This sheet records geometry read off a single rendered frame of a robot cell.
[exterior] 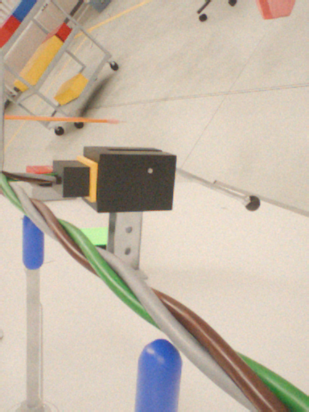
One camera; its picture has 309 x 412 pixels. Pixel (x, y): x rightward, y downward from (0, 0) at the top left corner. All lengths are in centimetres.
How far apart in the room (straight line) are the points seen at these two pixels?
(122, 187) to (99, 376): 13
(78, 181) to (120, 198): 3
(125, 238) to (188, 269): 6
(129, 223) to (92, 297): 6
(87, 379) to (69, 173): 13
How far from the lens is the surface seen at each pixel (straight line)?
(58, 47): 448
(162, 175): 31
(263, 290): 34
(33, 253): 16
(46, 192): 54
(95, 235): 39
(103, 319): 27
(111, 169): 30
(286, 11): 37
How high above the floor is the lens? 128
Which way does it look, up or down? 30 degrees down
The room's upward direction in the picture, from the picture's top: 52 degrees counter-clockwise
